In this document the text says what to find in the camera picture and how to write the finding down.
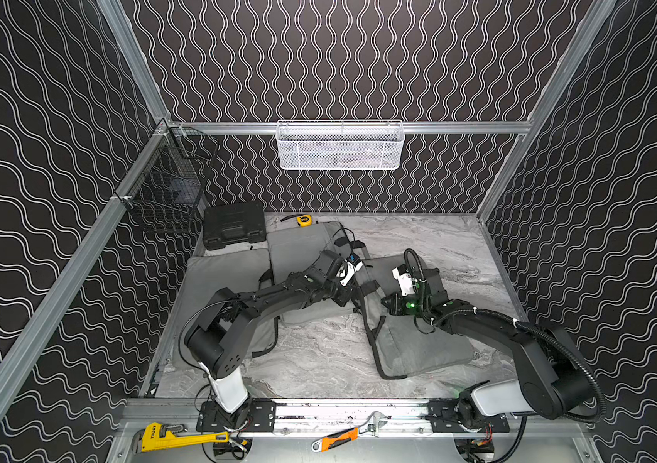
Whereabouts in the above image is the grey zippered laptop bag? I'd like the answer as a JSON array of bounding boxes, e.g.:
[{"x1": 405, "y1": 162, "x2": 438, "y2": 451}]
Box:
[{"x1": 356, "y1": 255, "x2": 473, "y2": 380}]

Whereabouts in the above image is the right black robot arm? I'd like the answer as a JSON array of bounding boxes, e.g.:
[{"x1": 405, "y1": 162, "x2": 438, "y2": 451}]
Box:
[{"x1": 382, "y1": 284, "x2": 607, "y2": 428}]

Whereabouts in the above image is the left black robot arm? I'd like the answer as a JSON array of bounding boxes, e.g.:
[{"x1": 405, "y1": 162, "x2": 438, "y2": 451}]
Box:
[{"x1": 184, "y1": 250, "x2": 363, "y2": 416}]

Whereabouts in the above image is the grey laptop bag middle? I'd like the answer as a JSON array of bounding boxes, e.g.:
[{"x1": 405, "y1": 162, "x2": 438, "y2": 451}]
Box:
[{"x1": 267, "y1": 221, "x2": 353, "y2": 325}]

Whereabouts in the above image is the yellow tape measure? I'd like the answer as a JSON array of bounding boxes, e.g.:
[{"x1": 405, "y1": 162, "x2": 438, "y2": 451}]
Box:
[{"x1": 280, "y1": 214, "x2": 314, "y2": 228}]

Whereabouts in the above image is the orange adjustable wrench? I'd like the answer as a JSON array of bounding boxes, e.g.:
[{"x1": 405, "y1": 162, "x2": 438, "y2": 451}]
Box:
[{"x1": 311, "y1": 411, "x2": 388, "y2": 453}]

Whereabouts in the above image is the black plastic tool case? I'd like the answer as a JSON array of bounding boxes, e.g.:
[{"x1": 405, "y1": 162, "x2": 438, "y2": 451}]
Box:
[{"x1": 202, "y1": 202, "x2": 267, "y2": 251}]

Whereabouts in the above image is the yellow pipe wrench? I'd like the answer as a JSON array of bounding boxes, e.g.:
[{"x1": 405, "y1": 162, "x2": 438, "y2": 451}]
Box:
[{"x1": 133, "y1": 422, "x2": 247, "y2": 453}]

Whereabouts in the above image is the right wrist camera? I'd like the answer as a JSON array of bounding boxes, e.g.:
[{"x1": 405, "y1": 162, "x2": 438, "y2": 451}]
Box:
[{"x1": 392, "y1": 264, "x2": 416, "y2": 297}]

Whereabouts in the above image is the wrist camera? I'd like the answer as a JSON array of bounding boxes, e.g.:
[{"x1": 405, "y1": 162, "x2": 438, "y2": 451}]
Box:
[
  {"x1": 392, "y1": 264, "x2": 416, "y2": 297},
  {"x1": 341, "y1": 253, "x2": 363, "y2": 286}
]

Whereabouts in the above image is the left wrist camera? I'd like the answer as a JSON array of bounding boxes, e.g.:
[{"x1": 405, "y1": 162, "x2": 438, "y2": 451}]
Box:
[{"x1": 341, "y1": 253, "x2": 363, "y2": 286}]

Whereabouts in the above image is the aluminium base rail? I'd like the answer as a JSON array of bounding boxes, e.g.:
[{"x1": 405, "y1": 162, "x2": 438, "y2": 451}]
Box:
[{"x1": 196, "y1": 397, "x2": 584, "y2": 436}]

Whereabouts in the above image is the white wire mesh basket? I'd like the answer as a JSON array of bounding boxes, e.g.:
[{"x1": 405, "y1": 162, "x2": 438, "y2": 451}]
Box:
[{"x1": 275, "y1": 120, "x2": 405, "y2": 171}]

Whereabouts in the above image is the black wire basket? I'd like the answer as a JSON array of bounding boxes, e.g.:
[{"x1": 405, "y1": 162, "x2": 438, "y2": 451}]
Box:
[{"x1": 122, "y1": 121, "x2": 222, "y2": 235}]

